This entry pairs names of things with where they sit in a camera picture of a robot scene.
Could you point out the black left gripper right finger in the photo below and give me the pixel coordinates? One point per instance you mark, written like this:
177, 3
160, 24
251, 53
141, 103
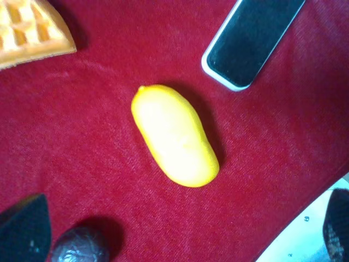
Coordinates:
335, 227

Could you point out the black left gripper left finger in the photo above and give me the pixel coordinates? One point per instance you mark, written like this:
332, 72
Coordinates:
26, 230

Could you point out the yellow mango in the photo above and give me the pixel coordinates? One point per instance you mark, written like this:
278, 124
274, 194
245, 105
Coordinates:
174, 135

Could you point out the dark purple wrinkled ball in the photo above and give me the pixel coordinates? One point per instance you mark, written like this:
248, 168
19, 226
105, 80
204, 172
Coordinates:
80, 244

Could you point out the orange waffle piece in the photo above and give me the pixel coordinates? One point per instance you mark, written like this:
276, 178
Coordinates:
32, 30

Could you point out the black and white eraser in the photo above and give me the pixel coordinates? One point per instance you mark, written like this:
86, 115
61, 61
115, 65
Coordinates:
246, 39

